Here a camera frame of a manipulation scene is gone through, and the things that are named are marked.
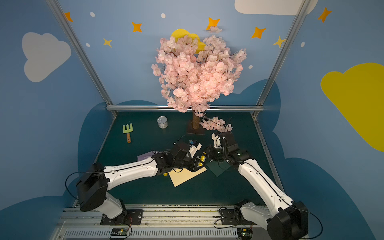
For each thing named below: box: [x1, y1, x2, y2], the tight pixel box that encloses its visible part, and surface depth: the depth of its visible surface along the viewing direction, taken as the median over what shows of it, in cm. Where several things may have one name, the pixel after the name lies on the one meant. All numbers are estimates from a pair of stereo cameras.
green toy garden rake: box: [122, 123, 133, 144], surface depth 113 cm
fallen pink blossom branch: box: [199, 116, 233, 133], surface depth 86 cm
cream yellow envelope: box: [168, 166, 207, 188], surface depth 89 cm
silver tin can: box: [157, 115, 168, 129], surface depth 113 cm
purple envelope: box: [137, 151, 154, 162], surface depth 97 cm
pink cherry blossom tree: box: [151, 27, 247, 135], surface depth 69 cm
